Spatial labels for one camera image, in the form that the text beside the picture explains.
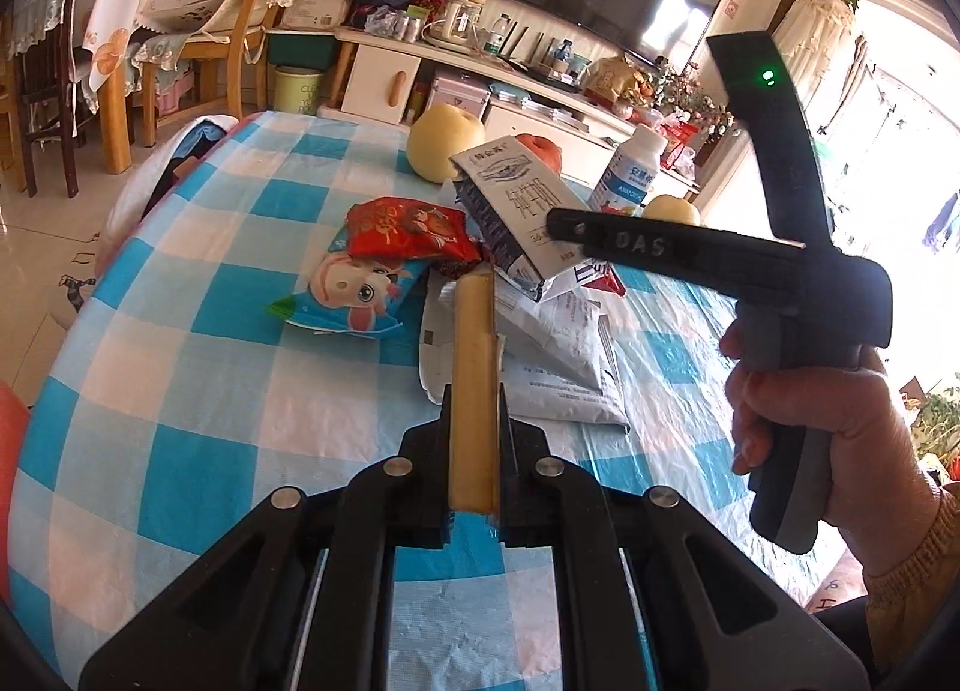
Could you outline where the yellow packet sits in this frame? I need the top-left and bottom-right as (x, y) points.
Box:
(448, 263), (505, 518)

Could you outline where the cream television cabinet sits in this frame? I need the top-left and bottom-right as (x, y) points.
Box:
(319, 26), (702, 201)

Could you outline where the small yellow pear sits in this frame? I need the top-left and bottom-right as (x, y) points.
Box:
(643, 194), (702, 227)

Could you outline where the person's right hand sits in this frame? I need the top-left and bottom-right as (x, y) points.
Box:
(718, 319), (942, 576)

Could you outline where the dark wooden chair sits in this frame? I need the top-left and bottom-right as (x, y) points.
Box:
(15, 8), (83, 201)

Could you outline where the pink metal case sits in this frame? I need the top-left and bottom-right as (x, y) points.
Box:
(427, 77), (492, 129)

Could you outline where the yellow gift bag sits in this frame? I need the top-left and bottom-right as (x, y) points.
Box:
(585, 56), (638, 107)

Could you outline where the glass electric kettle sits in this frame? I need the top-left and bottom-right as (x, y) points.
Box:
(427, 0), (488, 54)

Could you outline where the red apple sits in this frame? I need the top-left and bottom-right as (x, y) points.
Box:
(517, 133), (563, 174)

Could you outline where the dark blue cloth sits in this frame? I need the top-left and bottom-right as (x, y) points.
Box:
(146, 121), (233, 227)

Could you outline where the red gift box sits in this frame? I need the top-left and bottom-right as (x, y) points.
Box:
(660, 121), (702, 167)

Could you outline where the pack of small bottles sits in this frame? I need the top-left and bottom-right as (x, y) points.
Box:
(367, 8), (425, 43)

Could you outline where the pale green bin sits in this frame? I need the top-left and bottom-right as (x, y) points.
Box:
(271, 64), (325, 114)

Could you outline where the artificial flower arrangement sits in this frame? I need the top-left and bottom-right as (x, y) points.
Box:
(645, 61), (732, 133)

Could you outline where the orange print tablecloth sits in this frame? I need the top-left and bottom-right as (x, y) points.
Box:
(75, 0), (151, 114)

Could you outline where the blue checkered tablecloth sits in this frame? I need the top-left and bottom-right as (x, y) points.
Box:
(7, 109), (863, 691)

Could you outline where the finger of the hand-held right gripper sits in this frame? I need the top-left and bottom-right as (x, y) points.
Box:
(546, 207), (807, 279)

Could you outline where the lace covered stand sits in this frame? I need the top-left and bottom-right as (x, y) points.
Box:
(772, 0), (856, 107)

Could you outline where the potted plant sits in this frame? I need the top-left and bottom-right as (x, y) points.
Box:
(911, 376), (960, 482)

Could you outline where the red snack packet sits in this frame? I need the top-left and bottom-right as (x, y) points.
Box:
(346, 197), (482, 279)

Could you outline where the large yellow pear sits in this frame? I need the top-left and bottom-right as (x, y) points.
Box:
(405, 101), (487, 183)

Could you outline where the blue cartoon snack packet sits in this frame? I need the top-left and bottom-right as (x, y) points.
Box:
(264, 229), (432, 339)

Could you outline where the person's right forearm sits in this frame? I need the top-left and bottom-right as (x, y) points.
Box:
(862, 481), (960, 669)

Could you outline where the grey and white milk carton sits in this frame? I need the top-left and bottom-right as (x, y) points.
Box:
(448, 136), (590, 302)

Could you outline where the pink plastic stool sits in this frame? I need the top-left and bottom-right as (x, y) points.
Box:
(154, 64), (197, 114)

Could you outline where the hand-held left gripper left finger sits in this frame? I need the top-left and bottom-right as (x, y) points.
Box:
(79, 383), (455, 691)

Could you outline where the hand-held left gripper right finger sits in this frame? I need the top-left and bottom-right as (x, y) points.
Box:
(495, 383), (871, 691)

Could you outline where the white yogurt drink bottle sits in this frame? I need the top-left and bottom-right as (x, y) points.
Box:
(586, 124), (668, 218)

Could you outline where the stack of books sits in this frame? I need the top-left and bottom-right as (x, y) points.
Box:
(491, 91), (586, 129)

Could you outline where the clear water bottle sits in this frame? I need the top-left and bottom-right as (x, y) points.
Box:
(484, 13), (515, 58)

